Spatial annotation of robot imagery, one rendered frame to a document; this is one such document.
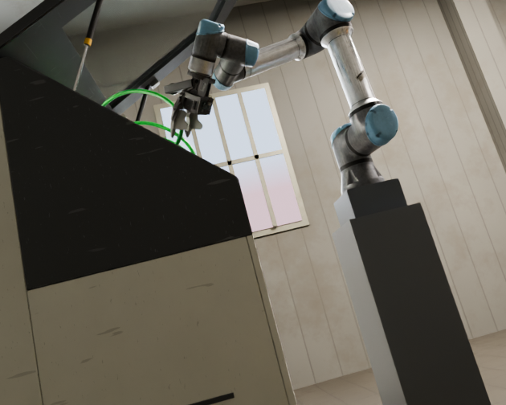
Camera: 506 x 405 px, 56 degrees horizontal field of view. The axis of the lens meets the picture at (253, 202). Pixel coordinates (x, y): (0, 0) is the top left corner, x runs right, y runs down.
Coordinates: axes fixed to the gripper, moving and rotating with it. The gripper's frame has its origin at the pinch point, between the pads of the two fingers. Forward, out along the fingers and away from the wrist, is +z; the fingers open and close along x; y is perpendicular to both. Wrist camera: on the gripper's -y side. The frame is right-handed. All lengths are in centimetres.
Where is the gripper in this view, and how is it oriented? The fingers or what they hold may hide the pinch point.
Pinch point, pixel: (178, 133)
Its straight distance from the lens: 155.2
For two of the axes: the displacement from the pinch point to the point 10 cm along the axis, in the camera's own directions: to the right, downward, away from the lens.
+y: 8.3, 4.0, -3.9
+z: -2.9, 9.0, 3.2
